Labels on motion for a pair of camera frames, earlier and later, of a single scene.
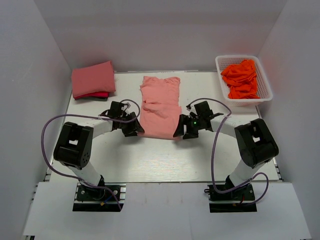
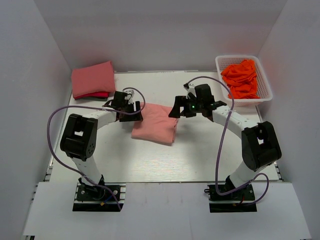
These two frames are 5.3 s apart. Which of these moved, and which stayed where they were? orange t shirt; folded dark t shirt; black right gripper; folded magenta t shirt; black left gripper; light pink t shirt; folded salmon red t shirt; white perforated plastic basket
Moved: light pink t shirt; black left gripper; black right gripper
Stayed: orange t shirt; white perforated plastic basket; folded salmon red t shirt; folded magenta t shirt; folded dark t shirt
